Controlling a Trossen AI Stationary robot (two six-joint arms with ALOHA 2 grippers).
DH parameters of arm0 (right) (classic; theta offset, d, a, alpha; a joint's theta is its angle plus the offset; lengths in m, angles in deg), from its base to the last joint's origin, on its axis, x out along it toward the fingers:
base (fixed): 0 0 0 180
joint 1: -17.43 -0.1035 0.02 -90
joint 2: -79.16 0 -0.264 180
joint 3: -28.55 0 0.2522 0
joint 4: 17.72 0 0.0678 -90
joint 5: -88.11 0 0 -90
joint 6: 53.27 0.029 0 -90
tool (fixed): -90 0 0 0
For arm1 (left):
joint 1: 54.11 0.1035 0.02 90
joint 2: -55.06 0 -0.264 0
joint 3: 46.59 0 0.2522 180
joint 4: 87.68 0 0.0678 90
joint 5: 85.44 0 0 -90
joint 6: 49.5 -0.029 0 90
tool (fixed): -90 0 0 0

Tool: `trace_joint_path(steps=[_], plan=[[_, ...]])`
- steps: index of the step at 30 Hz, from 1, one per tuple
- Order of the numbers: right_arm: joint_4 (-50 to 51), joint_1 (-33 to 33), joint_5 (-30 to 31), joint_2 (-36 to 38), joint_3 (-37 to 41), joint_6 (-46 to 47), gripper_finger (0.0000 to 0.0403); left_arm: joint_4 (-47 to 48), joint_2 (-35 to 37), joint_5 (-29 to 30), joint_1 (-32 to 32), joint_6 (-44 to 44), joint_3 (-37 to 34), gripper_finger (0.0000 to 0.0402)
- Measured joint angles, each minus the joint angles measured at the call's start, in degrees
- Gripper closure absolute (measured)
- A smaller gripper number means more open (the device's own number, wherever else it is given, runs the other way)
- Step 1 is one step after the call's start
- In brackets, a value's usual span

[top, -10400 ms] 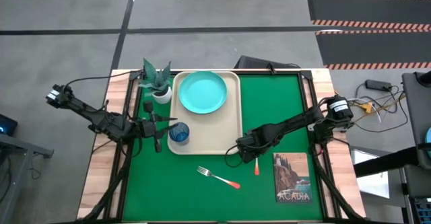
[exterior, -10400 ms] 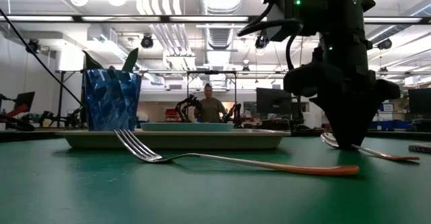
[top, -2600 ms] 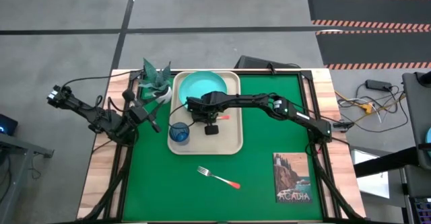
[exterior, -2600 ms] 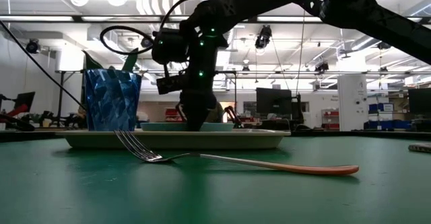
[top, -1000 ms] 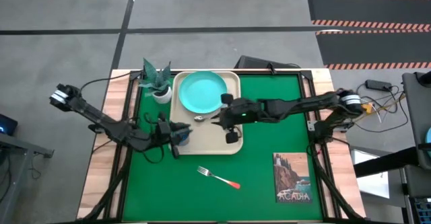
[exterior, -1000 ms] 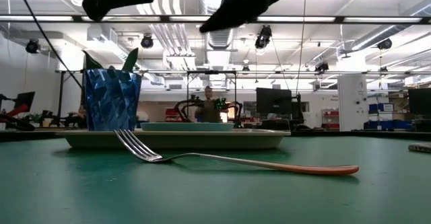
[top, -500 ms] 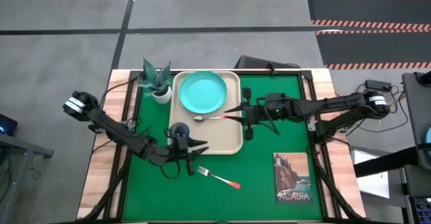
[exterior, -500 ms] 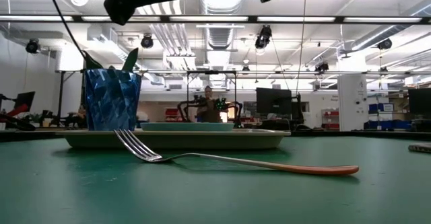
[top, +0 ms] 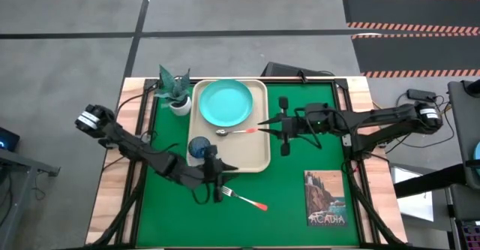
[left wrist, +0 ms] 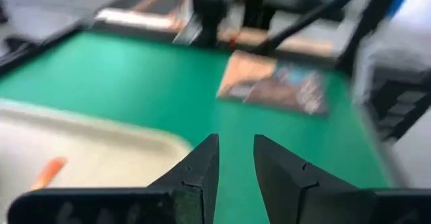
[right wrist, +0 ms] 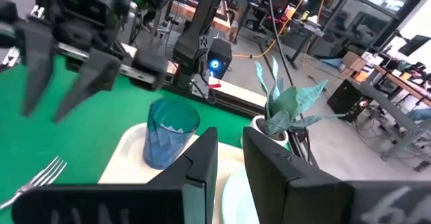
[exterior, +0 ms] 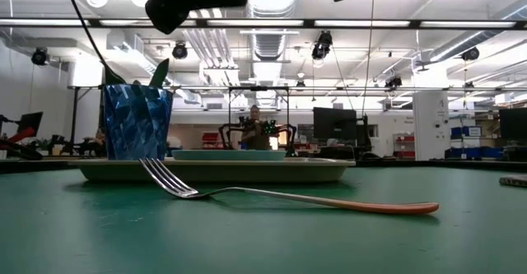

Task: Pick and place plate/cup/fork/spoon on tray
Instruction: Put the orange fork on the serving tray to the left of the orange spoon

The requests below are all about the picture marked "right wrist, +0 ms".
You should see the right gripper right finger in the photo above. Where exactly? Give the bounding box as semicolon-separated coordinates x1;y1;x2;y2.
242;126;431;224

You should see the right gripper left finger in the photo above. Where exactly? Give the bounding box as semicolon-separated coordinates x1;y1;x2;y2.
11;126;220;224

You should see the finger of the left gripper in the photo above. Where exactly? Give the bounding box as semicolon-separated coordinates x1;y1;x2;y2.
14;21;57;118
53;50;123;124

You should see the blue translucent cup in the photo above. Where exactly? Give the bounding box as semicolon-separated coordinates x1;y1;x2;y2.
142;98;201;170

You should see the teal plastic plate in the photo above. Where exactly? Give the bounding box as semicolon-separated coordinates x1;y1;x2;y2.
220;169;262;224

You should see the beige plastic tray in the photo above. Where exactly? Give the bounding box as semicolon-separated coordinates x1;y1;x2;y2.
97;122;248;224

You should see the green felt mat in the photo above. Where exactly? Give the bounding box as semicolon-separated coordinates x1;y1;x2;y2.
0;55;253;224

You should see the artificial plant white pot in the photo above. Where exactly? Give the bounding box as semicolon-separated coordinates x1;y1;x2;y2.
240;56;346;147

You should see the black computer blue light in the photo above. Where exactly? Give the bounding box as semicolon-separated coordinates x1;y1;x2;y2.
205;38;233;80

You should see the wooden workbench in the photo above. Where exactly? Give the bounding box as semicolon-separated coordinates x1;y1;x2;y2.
168;0;236;35

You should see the cardboard box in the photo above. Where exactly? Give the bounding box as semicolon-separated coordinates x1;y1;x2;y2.
339;50;368;73

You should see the person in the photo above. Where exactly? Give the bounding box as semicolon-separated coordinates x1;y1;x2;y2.
405;108;431;122

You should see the wooden top desk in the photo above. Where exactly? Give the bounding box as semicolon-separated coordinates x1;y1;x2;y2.
370;64;431;108

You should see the black monitor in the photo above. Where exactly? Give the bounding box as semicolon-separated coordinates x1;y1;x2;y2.
397;34;431;57

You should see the metal fork orange handle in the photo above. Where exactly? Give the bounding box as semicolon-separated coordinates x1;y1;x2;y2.
0;155;67;211

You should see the orange extension cable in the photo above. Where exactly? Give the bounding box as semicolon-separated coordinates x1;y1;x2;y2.
232;0;317;59

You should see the grey desk frame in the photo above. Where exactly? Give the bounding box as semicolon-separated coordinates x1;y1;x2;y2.
356;79;431;171

